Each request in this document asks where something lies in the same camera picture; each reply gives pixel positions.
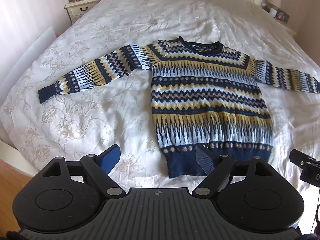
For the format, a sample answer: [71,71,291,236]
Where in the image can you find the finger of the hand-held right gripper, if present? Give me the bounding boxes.
[289,149,313,166]

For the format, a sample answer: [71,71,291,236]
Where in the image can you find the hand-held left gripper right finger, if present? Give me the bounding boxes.
[191,145,272,198]

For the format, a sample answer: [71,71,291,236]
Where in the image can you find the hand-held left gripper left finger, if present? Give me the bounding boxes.
[41,144,127,198]

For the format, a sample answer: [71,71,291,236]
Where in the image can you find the navy yellow patterned knit sweater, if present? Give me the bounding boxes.
[37,37,320,179]

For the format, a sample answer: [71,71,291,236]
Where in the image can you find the bed with white floral bedspread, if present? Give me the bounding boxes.
[0,0,320,180]

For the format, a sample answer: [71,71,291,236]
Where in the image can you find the cream wooden nightstand with drawer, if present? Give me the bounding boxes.
[64,0,111,25]

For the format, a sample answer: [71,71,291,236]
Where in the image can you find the dark picture frame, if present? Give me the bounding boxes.
[275,9,291,22]

